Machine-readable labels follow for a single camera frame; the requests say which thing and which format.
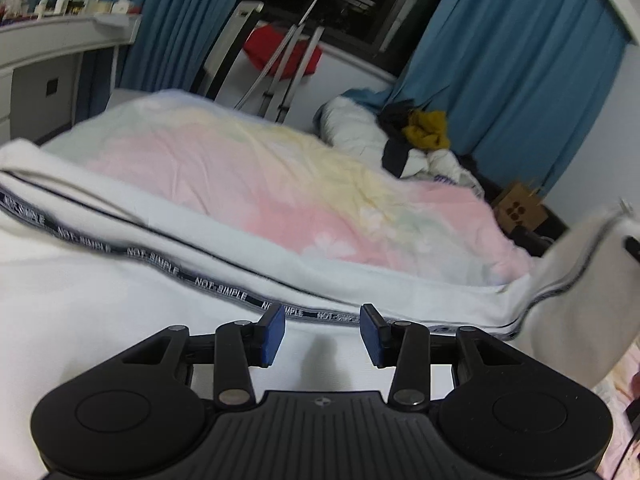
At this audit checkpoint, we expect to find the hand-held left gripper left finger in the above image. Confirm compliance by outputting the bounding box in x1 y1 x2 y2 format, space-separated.
120 304 286 408

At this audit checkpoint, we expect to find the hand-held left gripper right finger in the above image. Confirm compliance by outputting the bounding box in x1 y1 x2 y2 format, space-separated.
360 303 520 408

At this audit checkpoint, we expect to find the pile of clothes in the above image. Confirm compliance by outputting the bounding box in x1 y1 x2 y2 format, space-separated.
314 97 482 197

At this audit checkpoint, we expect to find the metal clothes rack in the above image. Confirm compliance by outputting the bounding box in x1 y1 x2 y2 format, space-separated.
234 0 327 124

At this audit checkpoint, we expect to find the black sofa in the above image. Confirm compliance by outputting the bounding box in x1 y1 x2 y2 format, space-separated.
469 155 572 259

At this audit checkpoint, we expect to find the brown paper bag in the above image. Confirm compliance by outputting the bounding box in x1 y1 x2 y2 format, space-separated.
492 182 549 234

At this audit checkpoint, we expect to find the pastel bed blanket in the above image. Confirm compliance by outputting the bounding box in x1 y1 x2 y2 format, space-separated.
39 87 640 480

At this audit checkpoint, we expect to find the black cloth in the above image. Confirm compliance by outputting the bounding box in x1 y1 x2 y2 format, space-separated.
376 104 427 177

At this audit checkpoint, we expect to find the mustard yellow cloth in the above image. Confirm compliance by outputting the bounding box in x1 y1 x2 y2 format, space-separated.
403 109 449 154

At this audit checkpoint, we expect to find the blue curtain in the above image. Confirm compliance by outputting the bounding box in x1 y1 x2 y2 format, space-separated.
97 0 257 107
389 0 630 212

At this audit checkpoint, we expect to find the red cloth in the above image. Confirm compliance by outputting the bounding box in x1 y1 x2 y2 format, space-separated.
243 23 324 77

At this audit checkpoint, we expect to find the white drawer cabinet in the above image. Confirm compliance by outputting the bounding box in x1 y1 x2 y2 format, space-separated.
0 67 15 147

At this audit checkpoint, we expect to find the white vanity desk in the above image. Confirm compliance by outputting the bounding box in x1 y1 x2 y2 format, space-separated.
0 12 144 147

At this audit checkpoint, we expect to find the thin black cable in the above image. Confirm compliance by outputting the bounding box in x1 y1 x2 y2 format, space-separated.
610 407 640 480

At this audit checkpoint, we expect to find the white folded frame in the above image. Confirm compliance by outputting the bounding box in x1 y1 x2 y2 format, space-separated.
202 0 264 99

